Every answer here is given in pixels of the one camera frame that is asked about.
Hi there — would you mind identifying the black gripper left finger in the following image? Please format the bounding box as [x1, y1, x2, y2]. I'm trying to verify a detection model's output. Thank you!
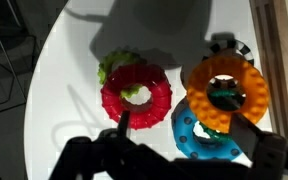
[116, 110, 131, 138]

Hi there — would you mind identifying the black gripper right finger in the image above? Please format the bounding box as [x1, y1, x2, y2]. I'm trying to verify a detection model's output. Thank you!
[229, 113, 264, 162]

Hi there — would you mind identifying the orange bumpy toy ring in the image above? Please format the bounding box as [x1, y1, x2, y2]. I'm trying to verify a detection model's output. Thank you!
[186, 55, 271, 134]

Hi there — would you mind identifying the dark green ridged ring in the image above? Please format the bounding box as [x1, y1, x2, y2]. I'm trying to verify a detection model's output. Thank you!
[198, 87, 248, 143]

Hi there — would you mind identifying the red ribbed toy ring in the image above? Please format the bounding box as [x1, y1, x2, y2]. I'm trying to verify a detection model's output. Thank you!
[100, 64, 173, 131]

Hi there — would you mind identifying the blue dotted toy ring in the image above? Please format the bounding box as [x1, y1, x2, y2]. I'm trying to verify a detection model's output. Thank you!
[171, 99, 244, 161]

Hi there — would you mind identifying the light green spiky ring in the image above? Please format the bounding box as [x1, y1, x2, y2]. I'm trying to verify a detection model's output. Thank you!
[97, 49, 148, 100]

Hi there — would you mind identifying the black and white striped ring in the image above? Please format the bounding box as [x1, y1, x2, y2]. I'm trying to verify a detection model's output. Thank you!
[202, 39, 256, 68]

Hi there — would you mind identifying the black wire chair frame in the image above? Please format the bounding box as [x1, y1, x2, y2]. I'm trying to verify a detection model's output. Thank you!
[0, 0, 40, 118]

